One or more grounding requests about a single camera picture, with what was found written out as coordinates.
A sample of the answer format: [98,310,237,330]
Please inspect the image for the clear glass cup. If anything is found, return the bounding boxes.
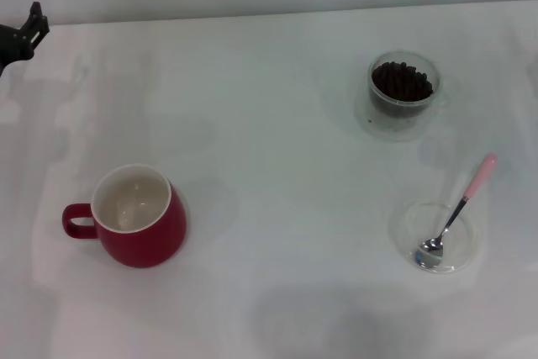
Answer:
[355,50,462,142]

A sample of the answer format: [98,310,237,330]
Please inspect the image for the coffee beans pile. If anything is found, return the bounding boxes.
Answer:
[371,61,434,120]

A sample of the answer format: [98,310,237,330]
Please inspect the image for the red ceramic mug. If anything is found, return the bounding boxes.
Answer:
[61,164,188,269]

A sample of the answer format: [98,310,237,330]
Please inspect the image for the clear glass saucer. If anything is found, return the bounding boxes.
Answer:
[387,200,480,275]

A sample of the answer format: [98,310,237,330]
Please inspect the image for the pink handled metal spoon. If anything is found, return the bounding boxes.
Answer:
[414,152,498,270]

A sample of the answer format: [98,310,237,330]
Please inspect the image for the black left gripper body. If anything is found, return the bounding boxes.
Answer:
[0,22,34,79]

